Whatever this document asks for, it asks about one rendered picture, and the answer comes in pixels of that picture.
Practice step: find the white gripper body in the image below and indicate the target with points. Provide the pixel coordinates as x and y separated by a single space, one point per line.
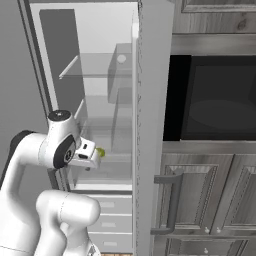
95 161

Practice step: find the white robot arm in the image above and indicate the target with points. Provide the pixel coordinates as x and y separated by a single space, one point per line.
23 173

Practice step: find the green broccoli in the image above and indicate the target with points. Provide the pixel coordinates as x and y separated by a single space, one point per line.
101 153

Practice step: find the white fridge drawer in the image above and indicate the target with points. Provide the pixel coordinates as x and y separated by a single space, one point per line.
113 204
111 242
111 224

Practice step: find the clear glass fridge shelf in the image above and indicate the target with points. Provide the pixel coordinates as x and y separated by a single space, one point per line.
100 110
93 66

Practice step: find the grey fridge door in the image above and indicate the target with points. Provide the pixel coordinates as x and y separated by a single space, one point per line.
151 100

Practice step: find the white round mushroom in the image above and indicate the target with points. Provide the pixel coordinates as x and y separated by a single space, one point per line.
121 59

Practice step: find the white fridge body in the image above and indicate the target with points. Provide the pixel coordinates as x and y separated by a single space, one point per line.
100 26

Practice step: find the grey wood cupboard door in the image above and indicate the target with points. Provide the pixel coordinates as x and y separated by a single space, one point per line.
238 196
196 193
213 248
216 15

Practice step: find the white cupboard knob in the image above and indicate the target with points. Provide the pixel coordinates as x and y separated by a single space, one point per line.
207 230
218 230
206 249

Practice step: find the black built-in oven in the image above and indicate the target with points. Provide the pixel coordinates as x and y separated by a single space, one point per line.
216 100

